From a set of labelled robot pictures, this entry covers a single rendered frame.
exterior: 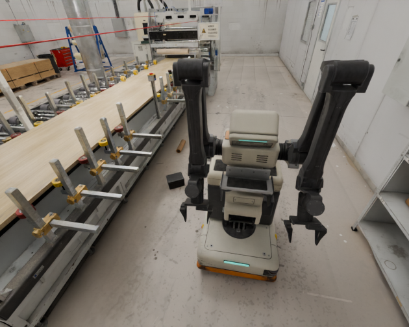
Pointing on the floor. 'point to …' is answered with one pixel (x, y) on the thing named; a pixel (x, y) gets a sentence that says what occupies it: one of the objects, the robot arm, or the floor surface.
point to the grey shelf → (399, 230)
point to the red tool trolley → (63, 57)
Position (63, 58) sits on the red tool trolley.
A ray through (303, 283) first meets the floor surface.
